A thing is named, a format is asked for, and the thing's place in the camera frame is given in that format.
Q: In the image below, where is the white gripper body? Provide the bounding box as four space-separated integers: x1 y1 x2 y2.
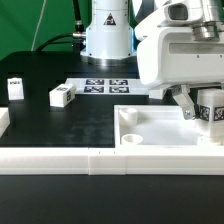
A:
135 0 224 88

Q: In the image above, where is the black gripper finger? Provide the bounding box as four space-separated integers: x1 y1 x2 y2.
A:
171 85 195 120

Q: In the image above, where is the white square tabletop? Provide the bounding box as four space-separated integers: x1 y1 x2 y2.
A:
114 105 224 147

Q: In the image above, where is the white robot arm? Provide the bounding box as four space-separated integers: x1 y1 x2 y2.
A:
81 0 224 119

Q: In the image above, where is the white tag sheet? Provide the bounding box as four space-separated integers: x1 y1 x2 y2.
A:
66 78 148 95

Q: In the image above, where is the black cable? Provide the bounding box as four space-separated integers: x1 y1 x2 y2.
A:
34 0 88 53

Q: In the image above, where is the white thin cable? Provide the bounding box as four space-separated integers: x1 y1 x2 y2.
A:
30 0 48 52

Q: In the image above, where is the white L-shaped obstacle wall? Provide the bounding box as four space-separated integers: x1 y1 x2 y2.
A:
0 107 224 176

